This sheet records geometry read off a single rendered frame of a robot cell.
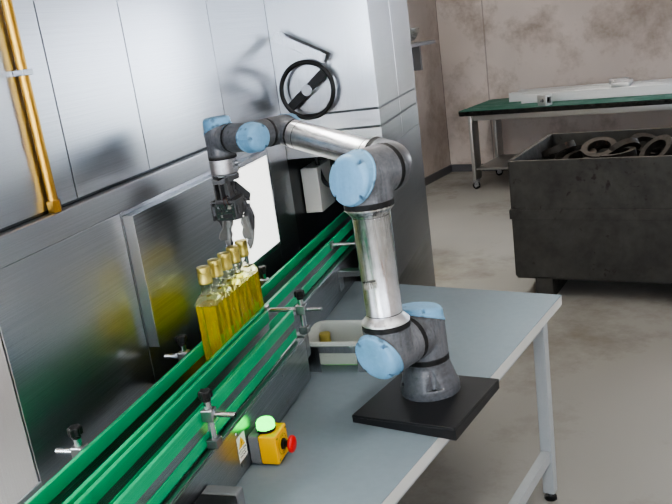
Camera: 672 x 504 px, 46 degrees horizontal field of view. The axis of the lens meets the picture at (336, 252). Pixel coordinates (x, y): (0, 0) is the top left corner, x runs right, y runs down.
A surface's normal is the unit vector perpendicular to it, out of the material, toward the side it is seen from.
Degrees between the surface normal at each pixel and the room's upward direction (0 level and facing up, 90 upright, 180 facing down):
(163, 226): 90
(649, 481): 0
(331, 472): 0
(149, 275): 90
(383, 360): 97
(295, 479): 0
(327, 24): 90
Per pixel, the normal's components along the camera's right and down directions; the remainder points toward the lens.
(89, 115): 0.95, -0.04
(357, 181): -0.69, 0.14
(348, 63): -0.28, 0.29
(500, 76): -0.52, 0.30
